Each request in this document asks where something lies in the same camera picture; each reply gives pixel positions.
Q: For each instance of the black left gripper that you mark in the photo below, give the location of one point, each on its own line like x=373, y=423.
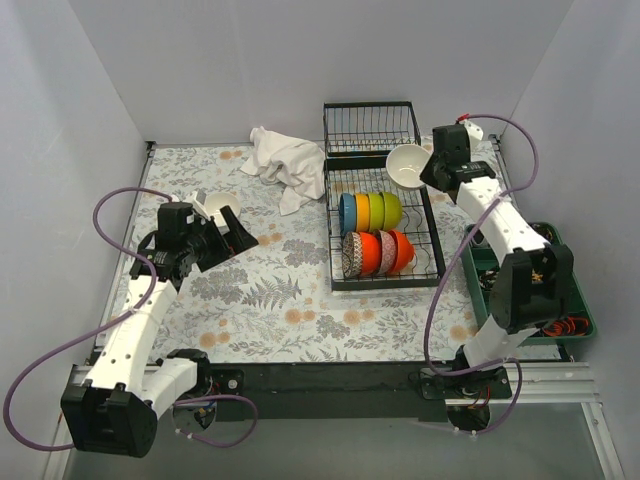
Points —
x=215, y=242

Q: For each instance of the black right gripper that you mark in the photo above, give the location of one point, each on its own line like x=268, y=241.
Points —
x=432, y=172

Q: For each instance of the white ceramic bowl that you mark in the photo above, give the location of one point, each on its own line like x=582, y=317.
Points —
x=405, y=163
x=216, y=201

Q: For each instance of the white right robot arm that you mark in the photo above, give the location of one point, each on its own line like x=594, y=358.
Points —
x=506, y=231

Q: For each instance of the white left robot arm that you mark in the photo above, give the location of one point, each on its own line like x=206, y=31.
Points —
x=116, y=408

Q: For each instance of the lime green bowl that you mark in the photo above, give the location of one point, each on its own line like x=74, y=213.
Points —
x=376, y=210
x=392, y=210

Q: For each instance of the floral table mat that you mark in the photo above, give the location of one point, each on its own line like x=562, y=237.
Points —
x=274, y=303

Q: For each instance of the pink patterned bowl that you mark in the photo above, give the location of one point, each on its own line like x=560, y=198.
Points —
x=387, y=251

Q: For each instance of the yellow orange bowl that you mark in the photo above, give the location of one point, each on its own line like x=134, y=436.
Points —
x=362, y=212

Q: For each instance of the crumpled white cloth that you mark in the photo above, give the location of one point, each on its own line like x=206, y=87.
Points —
x=296, y=163

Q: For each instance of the blue bowl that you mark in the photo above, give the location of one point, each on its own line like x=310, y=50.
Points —
x=347, y=213

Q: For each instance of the dark patterned bowl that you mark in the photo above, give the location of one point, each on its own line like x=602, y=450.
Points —
x=352, y=255

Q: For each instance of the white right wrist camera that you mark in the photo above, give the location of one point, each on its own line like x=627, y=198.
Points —
x=474, y=131

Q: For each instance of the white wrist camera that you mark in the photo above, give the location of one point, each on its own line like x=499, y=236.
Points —
x=474, y=131
x=197, y=199

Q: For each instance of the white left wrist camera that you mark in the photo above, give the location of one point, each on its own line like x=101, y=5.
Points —
x=197, y=199

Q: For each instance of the black wire dish rack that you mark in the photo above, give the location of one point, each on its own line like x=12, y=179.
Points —
x=365, y=174

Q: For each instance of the black wire basket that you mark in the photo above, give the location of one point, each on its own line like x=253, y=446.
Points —
x=368, y=128

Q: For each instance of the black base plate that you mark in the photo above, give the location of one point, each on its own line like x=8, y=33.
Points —
x=348, y=390

